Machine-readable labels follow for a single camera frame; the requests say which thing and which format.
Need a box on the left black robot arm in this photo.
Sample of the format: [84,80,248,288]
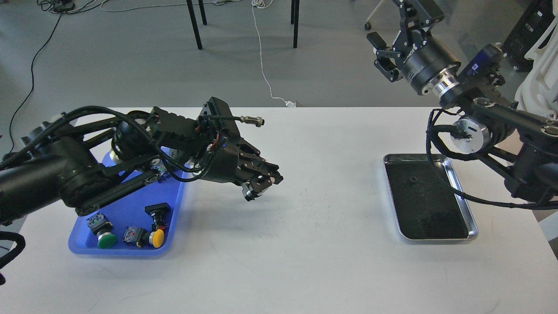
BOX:
[0,97,283,226]

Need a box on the yellow push button switch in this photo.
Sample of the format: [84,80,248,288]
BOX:
[122,226,165,249]

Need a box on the green round push button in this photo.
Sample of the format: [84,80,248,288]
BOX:
[86,213,117,249]

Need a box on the blue plastic tray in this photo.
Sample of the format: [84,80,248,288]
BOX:
[68,177,185,258]

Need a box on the silver black switch part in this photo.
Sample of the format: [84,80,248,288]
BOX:
[241,182,259,201]

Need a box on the black table leg right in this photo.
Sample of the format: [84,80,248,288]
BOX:
[290,0,300,48]

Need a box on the black cable on floor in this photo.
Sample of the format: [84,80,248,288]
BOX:
[0,0,102,153]

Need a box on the blue grey switch block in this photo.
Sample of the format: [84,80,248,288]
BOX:
[151,158,170,183]

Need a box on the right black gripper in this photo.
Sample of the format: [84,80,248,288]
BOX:
[366,0,462,95]

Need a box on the black square push button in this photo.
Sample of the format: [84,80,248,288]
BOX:
[145,202,170,231]

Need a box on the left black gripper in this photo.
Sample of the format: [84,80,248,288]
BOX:
[193,140,283,196]

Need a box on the white cable on floor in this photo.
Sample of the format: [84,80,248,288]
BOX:
[252,0,296,107]

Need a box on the black table leg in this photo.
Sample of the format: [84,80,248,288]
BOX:
[187,0,208,50]
[290,0,300,48]

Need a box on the silver metal tray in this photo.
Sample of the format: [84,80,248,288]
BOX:
[383,154,479,242]

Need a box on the white chair base with wheels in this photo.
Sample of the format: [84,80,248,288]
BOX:
[364,0,433,31]

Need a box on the black table leg left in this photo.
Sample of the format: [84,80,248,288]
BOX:
[187,0,208,50]

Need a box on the black equipment case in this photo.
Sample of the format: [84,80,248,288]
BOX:
[500,0,555,72]

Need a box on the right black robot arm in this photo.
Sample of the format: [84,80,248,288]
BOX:
[367,0,558,211]

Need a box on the white office chair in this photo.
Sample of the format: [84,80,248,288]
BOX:
[514,17,558,121]

